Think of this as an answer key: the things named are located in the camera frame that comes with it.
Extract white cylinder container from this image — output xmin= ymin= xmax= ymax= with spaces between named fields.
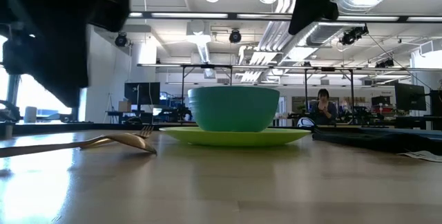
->
xmin=23 ymin=106 xmax=38 ymax=124

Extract black computer monitor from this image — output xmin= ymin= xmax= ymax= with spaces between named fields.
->
xmin=394 ymin=82 xmax=427 ymax=112
xmin=124 ymin=82 xmax=161 ymax=106

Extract cardboard box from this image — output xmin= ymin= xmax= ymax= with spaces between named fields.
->
xmin=117 ymin=100 xmax=133 ymax=113

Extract black ceiling camera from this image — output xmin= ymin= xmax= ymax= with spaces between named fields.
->
xmin=229 ymin=28 xmax=242 ymax=44
xmin=114 ymin=32 xmax=128 ymax=48

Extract black metal frame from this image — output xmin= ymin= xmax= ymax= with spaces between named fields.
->
xmin=137 ymin=63 xmax=442 ymax=114

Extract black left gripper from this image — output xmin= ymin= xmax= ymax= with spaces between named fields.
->
xmin=1 ymin=23 xmax=90 ymax=109

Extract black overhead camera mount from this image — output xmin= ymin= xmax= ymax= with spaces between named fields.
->
xmin=339 ymin=25 xmax=369 ymax=46

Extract teal plastic bowl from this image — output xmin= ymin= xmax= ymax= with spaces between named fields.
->
xmin=187 ymin=85 xmax=281 ymax=133

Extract dark blue cloth napkin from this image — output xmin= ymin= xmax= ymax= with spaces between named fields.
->
xmin=311 ymin=126 xmax=442 ymax=156

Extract gold metal fork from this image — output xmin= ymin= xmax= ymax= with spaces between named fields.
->
xmin=79 ymin=124 xmax=155 ymax=150

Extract silver ventilation duct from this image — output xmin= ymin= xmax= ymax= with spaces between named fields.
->
xmin=238 ymin=0 xmax=403 ymax=83

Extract lime green plastic plate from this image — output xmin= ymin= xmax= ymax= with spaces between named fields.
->
xmin=159 ymin=127 xmax=312 ymax=148

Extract person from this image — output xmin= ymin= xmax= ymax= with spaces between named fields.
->
xmin=311 ymin=88 xmax=338 ymax=126

